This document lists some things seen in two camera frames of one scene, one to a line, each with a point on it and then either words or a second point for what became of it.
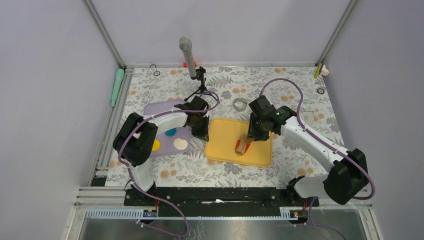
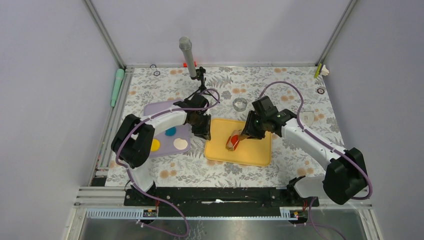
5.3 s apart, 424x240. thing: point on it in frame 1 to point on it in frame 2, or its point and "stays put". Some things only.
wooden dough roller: (241, 146) to (229, 144)
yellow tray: (222, 137) stays put
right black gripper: (252, 133) stays put
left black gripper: (204, 133) stays put
